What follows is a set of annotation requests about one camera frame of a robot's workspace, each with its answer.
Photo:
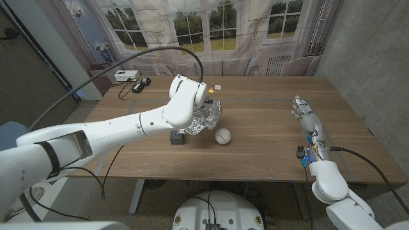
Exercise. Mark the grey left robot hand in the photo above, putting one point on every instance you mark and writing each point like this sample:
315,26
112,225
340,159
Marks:
205,111

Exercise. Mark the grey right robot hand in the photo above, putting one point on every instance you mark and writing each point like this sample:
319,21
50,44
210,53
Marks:
311,127

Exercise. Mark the crinkled aluminum foil sheet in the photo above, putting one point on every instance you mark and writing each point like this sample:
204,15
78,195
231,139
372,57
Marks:
214,118

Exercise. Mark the dark grey cube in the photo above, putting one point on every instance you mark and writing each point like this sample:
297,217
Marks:
176,139

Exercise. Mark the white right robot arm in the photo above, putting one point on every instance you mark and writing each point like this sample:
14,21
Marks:
330,182

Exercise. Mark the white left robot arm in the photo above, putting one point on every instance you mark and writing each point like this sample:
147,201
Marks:
112,134

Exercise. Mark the white ball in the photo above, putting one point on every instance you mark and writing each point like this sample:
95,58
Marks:
223,136

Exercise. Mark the black power adapter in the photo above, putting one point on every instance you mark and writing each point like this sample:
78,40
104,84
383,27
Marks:
137,88
145,81

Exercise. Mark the printed window backdrop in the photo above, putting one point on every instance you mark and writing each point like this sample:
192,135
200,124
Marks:
207,19

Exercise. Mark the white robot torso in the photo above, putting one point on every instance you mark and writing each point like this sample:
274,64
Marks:
219,211

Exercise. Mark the blue chair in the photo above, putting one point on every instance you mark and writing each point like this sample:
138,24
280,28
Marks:
9,134

